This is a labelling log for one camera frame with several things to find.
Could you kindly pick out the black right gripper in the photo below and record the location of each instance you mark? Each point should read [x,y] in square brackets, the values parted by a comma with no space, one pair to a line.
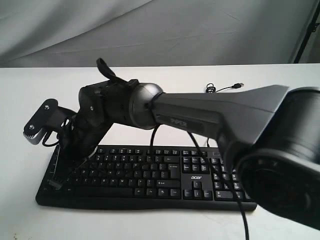
[76,144]

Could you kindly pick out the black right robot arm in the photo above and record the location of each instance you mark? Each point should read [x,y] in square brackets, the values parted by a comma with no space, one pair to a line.
[268,147]

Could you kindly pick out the black acer keyboard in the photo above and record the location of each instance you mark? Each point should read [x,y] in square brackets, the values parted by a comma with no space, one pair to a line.
[126,177]

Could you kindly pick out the grey backdrop cloth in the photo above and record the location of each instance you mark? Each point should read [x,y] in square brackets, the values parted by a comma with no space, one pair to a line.
[140,33]

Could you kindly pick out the black tripod stand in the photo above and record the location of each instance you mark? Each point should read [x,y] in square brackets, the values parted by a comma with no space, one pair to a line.
[310,28]

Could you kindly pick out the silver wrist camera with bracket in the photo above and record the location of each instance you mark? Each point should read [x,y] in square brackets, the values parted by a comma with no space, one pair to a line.
[49,118]

